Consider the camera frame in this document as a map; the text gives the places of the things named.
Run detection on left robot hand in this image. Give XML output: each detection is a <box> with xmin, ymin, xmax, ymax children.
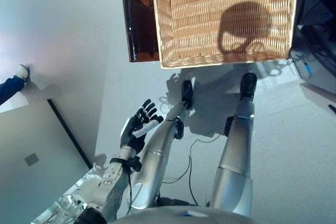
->
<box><xmin>120</xmin><ymin>99</ymin><xmax>164</xmax><ymax>156</ymax></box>

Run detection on dark grey washing machine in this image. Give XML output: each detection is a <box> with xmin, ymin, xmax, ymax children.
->
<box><xmin>288</xmin><ymin>0</ymin><xmax>336</xmax><ymax>116</ymax></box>

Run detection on silver left robot leg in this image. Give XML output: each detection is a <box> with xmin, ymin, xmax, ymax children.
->
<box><xmin>130</xmin><ymin>79</ymin><xmax>194</xmax><ymax>209</ymax></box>

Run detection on silver robot leg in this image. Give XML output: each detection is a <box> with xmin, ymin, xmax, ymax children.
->
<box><xmin>130</xmin><ymin>79</ymin><xmax>194</xmax><ymax>209</ymax></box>
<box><xmin>208</xmin><ymin>72</ymin><xmax>258</xmax><ymax>217</ymax></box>

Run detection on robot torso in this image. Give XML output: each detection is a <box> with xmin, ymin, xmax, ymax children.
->
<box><xmin>110</xmin><ymin>204</ymin><xmax>253</xmax><ymax>224</ymax></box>

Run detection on silver right robot leg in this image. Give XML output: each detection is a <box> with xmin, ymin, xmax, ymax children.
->
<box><xmin>208</xmin><ymin>72</ymin><xmax>258</xmax><ymax>217</ymax></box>

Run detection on grey floor socket cover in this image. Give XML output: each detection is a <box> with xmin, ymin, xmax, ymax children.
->
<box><xmin>24</xmin><ymin>153</ymin><xmax>40</xmax><ymax>166</ymax></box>

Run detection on brown stool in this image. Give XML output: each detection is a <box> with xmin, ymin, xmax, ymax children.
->
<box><xmin>120</xmin><ymin>0</ymin><xmax>161</xmax><ymax>63</ymax></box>

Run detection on rectangular wicker basket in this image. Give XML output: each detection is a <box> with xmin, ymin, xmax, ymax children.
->
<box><xmin>152</xmin><ymin>0</ymin><xmax>300</xmax><ymax>69</ymax></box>

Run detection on person in dark trousers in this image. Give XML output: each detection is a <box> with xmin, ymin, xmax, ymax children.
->
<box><xmin>0</xmin><ymin>63</ymin><xmax>30</xmax><ymax>106</ymax></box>

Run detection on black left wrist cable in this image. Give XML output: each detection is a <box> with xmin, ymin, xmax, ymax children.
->
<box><xmin>125</xmin><ymin>167</ymin><xmax>133</xmax><ymax>216</ymax></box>

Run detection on thin floor cable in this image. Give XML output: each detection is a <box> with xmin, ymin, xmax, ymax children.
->
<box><xmin>159</xmin><ymin>91</ymin><xmax>229</xmax><ymax>206</ymax></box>

